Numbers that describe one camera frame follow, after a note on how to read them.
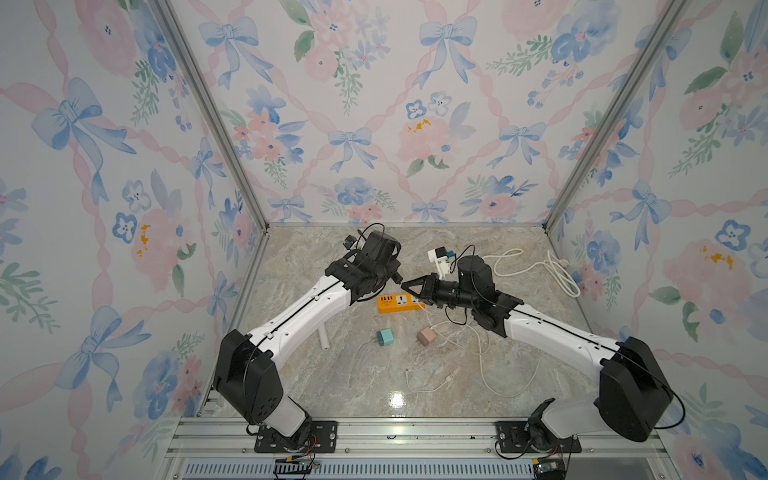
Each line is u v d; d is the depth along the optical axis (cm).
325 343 88
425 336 89
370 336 91
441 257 73
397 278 78
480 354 85
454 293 68
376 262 60
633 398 42
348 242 73
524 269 107
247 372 41
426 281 72
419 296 71
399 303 95
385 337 88
